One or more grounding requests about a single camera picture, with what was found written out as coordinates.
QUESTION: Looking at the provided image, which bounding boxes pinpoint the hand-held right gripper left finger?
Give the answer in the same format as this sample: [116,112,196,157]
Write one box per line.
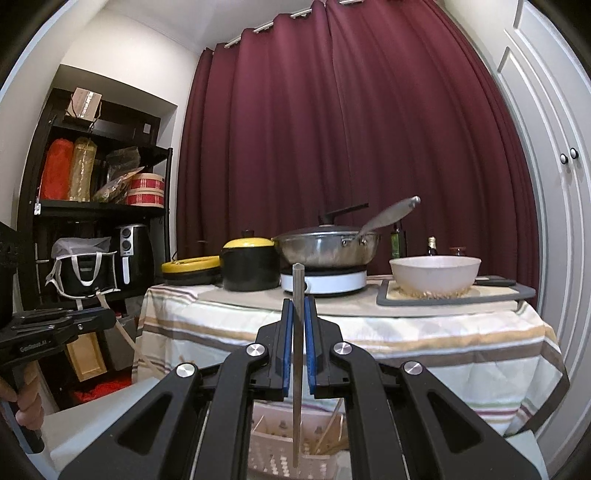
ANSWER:
[58,298,294,480]

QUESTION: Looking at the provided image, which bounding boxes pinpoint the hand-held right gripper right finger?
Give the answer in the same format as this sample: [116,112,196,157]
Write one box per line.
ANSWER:
[302,295,541,480]

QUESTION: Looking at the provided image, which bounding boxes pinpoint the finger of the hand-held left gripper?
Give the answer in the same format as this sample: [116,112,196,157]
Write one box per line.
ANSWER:
[60,307,116,343]

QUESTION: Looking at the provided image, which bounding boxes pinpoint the white perforated utensil basket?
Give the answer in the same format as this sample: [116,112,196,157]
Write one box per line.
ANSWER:
[247,399,352,480]

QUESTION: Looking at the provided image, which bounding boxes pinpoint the person's left hand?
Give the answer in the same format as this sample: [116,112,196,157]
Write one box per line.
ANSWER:
[0,364,45,432]

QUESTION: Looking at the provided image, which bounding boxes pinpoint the wooden board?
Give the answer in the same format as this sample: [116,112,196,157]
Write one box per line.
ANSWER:
[65,330,109,383]

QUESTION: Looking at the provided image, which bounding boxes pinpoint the red cloth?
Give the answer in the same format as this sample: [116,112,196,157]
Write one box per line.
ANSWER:
[74,376,134,404]

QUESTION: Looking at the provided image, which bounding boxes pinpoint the white induction cooker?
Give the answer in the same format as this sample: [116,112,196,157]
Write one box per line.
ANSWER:
[280,269,368,296]

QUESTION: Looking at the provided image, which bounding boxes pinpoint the black air fryer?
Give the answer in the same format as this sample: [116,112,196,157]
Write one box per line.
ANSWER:
[114,224,149,287]

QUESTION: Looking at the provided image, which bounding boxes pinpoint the black pot with yellow lid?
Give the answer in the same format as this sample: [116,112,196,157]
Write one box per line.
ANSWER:
[219,229,281,292]

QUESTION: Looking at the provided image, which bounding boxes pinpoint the steel frying pan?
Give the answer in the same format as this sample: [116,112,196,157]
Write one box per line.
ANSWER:
[272,196,422,271]

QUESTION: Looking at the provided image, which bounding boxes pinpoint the flat pan with yellow lid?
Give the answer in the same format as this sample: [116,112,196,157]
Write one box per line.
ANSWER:
[161,256,223,287]

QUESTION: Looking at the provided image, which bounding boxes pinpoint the striped tablecloth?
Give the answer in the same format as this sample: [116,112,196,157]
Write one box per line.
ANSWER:
[131,277,571,437]

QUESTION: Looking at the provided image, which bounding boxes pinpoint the brown snack bag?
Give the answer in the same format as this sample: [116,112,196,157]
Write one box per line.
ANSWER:
[92,168,144,205]

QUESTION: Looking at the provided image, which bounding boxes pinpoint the red and white round box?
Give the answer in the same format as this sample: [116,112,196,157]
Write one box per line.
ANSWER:
[126,173,166,208]

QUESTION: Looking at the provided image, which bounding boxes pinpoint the olive oil bottle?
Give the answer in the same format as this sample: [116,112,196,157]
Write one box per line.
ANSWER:
[390,222,408,259]

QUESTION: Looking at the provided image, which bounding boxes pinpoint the white colander bowl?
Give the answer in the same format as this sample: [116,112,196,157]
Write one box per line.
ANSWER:
[389,255,482,298]

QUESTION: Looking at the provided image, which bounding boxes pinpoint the gold packet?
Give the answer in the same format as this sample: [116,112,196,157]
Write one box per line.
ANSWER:
[69,137,98,202]

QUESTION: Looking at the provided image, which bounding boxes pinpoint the orange packet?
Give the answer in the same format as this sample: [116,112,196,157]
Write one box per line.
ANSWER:
[39,138,75,201]

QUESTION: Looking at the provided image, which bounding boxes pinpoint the dark snack bag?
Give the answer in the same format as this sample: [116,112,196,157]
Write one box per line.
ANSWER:
[105,147,141,178]

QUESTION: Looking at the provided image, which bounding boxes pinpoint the black storage shelf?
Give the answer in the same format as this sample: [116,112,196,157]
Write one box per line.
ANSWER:
[16,88,174,407]

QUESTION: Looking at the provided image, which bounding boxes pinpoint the grey cutting board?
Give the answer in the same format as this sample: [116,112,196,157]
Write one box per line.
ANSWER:
[376,277,537,306]

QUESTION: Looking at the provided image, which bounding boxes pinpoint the maroon curtain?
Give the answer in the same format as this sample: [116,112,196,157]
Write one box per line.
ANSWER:
[175,0,541,282]

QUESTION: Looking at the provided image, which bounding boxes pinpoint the brown paper gift bag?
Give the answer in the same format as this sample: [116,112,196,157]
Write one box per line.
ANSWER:
[65,87,103,121]

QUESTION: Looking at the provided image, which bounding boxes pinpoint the white cabinet doors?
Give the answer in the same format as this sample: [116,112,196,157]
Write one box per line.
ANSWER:
[443,0,591,462]

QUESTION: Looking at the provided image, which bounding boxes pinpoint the black bag with white straps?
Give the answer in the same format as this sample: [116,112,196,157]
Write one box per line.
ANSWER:
[46,237,121,301]

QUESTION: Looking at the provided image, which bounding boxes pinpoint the black handled pan lid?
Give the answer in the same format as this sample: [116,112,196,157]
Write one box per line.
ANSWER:
[295,203,370,234]

